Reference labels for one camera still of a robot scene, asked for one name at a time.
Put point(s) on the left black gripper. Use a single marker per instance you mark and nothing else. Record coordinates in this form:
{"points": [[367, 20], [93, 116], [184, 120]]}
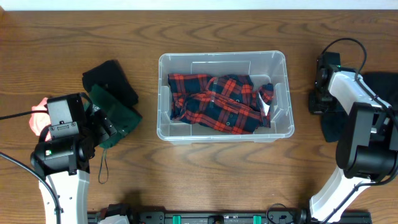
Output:
{"points": [[101, 125]]}

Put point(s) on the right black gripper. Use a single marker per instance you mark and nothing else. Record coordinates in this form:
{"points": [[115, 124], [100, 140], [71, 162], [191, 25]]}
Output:
{"points": [[314, 107]]}

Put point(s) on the dark navy garment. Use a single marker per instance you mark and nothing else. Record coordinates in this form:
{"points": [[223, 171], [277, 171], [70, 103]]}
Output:
{"points": [[332, 125]]}

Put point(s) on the black garment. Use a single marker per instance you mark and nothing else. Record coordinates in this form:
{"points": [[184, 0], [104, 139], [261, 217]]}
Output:
{"points": [[384, 84], [111, 77]]}

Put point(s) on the red navy plaid shirt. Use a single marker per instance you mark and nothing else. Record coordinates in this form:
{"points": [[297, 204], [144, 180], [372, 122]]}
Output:
{"points": [[229, 104]]}

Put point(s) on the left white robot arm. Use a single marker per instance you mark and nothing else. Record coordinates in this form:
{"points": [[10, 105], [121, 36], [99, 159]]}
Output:
{"points": [[68, 136]]}

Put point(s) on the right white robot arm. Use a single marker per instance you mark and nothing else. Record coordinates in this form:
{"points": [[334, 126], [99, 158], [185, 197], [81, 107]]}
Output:
{"points": [[366, 153]]}

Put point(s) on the dark green taped garment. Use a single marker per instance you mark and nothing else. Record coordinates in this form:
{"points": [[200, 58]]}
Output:
{"points": [[124, 119]]}

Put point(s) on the pink satin garment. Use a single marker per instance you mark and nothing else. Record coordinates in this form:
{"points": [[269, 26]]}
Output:
{"points": [[38, 121]]}

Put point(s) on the clear plastic storage bin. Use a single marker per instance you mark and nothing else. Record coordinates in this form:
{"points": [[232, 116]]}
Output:
{"points": [[263, 67]]}

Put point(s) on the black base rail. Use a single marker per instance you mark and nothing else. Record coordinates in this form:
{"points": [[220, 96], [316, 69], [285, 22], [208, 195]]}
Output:
{"points": [[123, 213]]}

